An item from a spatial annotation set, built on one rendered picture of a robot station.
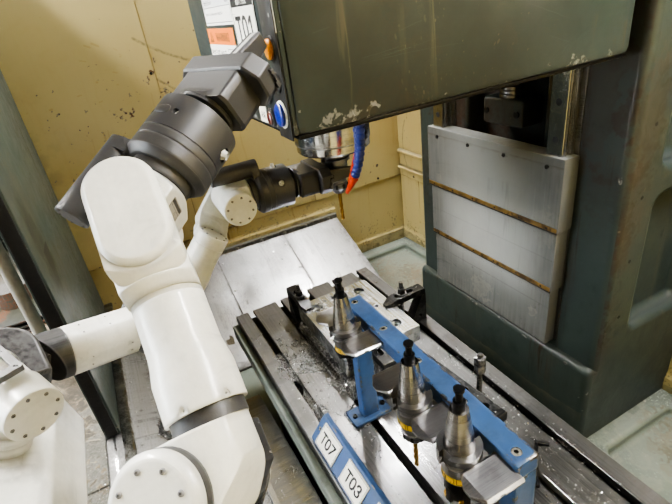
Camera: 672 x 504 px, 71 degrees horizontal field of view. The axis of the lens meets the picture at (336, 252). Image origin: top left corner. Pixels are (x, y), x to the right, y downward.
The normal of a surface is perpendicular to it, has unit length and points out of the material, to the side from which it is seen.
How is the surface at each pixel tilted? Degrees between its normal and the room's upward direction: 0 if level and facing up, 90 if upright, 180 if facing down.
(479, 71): 90
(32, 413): 101
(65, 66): 90
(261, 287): 24
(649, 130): 90
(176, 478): 48
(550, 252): 90
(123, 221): 41
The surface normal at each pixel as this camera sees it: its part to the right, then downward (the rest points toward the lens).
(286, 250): 0.07, -0.64
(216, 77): -0.37, -0.53
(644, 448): -0.12, -0.87
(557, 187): -0.89, 0.31
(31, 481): 0.23, -0.93
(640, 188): 0.46, 0.37
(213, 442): 0.34, -0.47
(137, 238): 0.09, -0.38
